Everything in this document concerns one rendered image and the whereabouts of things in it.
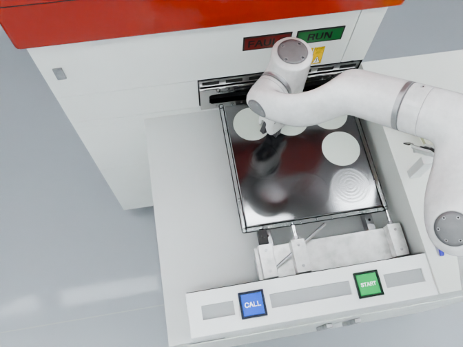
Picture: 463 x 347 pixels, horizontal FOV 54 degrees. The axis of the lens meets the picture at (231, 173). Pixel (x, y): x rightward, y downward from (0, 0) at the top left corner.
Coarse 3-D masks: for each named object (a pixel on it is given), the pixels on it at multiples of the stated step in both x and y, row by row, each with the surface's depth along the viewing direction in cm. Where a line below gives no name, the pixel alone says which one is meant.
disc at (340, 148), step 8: (328, 136) 121; (336, 136) 121; (344, 136) 121; (352, 136) 121; (328, 144) 120; (336, 144) 120; (344, 144) 120; (352, 144) 120; (328, 152) 119; (336, 152) 119; (344, 152) 119; (352, 152) 119; (336, 160) 118; (344, 160) 118; (352, 160) 118
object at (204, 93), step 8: (320, 72) 124; (328, 72) 124; (336, 72) 124; (312, 80) 124; (320, 80) 125; (200, 88) 120; (208, 88) 121; (216, 88) 121; (224, 88) 121; (232, 88) 121; (240, 88) 122; (248, 88) 123; (304, 88) 130; (312, 88) 130; (200, 96) 123; (208, 96) 123; (232, 96) 128; (240, 96) 128; (200, 104) 126; (208, 104) 127; (216, 104) 127; (224, 104) 128; (240, 104) 130
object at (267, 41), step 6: (270, 36) 106; (276, 36) 106; (282, 36) 107; (288, 36) 107; (246, 42) 106; (252, 42) 107; (258, 42) 107; (264, 42) 107; (270, 42) 108; (246, 48) 108; (252, 48) 109
